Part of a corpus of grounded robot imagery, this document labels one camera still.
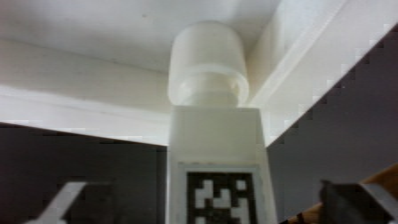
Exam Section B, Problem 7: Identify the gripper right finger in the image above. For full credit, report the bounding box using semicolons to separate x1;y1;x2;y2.
319;181;398;224

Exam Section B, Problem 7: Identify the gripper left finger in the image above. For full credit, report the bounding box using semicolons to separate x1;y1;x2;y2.
22;179;120;224

